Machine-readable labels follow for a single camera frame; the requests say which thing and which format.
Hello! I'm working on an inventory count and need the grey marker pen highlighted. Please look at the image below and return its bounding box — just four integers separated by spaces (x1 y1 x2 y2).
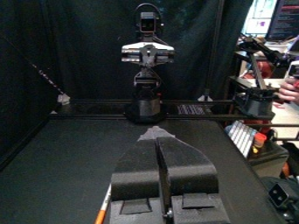
93 185 114 224

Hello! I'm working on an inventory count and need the person's hand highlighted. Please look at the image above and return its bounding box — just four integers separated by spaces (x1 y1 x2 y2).
276 77 299 106

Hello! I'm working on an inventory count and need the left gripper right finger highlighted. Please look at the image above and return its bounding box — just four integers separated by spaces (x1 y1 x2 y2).
155 125 231 224

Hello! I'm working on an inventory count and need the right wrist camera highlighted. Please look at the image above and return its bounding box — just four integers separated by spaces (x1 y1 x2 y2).
138 11 159 33

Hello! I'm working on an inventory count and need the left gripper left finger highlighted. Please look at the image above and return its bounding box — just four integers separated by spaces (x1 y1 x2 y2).
108 125 166 224

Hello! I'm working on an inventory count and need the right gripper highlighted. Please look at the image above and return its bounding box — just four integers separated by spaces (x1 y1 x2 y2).
120 40 176 67

